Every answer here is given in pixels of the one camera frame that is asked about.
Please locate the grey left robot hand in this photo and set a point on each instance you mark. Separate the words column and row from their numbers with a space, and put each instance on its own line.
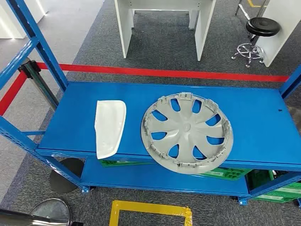
column 75, row 224

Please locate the grey plastic wheel hubcap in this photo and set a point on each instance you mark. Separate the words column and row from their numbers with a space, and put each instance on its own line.
column 185, row 128

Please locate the white plastic cover part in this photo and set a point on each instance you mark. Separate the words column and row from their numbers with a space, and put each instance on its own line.
column 109, row 128

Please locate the blue metal shelf rack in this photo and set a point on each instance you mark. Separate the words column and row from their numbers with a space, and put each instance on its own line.
column 247, row 124

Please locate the chrome belt stanchion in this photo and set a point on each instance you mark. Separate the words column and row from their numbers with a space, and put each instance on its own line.
column 35, row 78
column 51, row 210

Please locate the red barrier belt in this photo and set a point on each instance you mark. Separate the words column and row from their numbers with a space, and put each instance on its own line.
column 11, row 93
column 164, row 73

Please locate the tall green plastic crate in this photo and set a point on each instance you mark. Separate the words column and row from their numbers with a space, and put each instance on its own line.
column 259, row 179

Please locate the white panel desk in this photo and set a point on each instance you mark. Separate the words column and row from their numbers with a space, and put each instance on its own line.
column 202, row 28
column 280, row 18

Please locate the black round stool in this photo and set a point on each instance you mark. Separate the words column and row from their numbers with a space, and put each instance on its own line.
column 263, row 26

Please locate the chrome tube frame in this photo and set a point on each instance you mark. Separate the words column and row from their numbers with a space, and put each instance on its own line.
column 241, row 9

